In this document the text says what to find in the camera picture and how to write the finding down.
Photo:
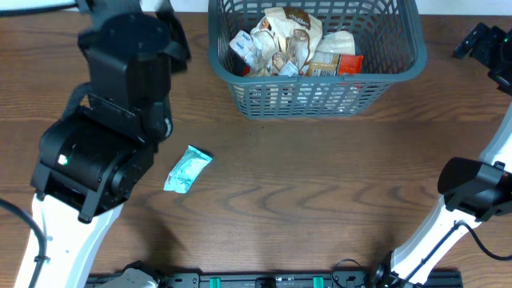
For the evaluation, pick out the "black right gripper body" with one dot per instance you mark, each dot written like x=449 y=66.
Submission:
x=481 y=44

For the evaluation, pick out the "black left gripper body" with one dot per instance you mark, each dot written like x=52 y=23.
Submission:
x=176 y=51

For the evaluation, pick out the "blue tissue packet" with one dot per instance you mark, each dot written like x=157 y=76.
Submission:
x=243 y=46

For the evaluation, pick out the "teal wet wipe packet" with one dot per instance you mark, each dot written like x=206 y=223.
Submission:
x=185 y=172

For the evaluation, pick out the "kraft paper snack bag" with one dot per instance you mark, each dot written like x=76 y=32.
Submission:
x=286 y=39
x=341 y=42

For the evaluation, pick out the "grey plastic mesh basket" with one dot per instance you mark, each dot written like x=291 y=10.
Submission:
x=388 y=34

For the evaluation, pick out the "orange and tan cracker packet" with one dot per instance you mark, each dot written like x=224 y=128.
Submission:
x=325 y=64

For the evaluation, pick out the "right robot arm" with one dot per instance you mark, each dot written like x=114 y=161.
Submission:
x=470 y=191

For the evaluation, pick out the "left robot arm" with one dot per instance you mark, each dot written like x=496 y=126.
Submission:
x=105 y=141

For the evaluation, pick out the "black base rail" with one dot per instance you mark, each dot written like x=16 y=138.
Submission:
x=138 y=274

